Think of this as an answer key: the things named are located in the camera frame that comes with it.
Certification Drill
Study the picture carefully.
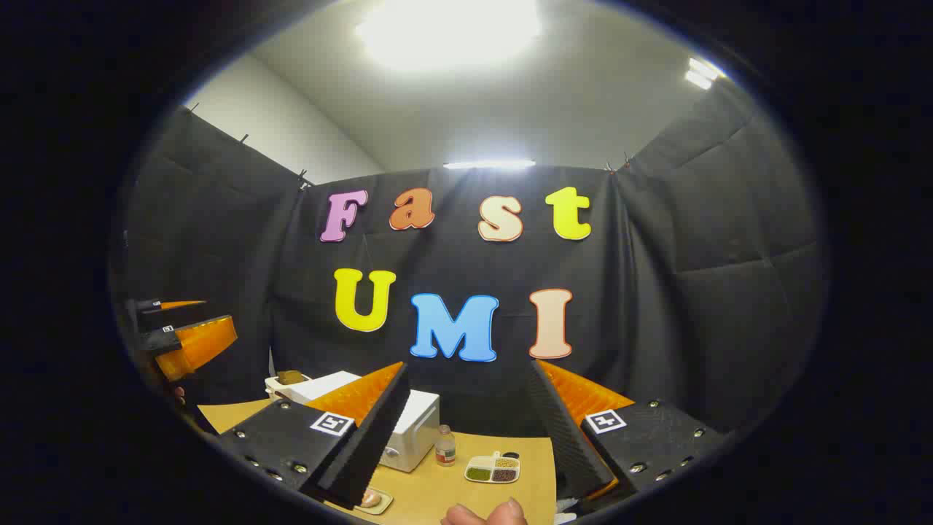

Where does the black backdrop cloth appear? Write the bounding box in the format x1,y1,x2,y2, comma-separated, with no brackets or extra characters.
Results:
109,80,832,438

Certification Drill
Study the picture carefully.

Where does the white divided tray with grains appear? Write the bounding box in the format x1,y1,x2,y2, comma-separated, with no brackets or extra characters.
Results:
464,452,521,485

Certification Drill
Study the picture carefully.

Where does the white microwave oven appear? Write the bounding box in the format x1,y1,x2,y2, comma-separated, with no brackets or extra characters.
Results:
292,370,442,473

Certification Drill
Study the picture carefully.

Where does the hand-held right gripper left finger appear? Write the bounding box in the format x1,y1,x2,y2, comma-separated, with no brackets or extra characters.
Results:
217,361,411,511

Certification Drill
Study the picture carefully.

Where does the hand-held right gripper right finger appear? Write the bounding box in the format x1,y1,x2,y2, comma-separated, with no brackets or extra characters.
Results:
526,359,730,504

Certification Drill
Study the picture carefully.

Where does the cream rectangular plate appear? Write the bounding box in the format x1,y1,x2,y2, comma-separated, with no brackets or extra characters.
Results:
354,487,394,516

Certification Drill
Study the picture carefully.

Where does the white toaster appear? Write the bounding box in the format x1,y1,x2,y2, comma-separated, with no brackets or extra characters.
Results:
264,370,313,402

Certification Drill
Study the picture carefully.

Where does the ceiling light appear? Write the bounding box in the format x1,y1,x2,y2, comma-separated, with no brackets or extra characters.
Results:
684,57,724,90
443,160,537,171
356,0,542,71

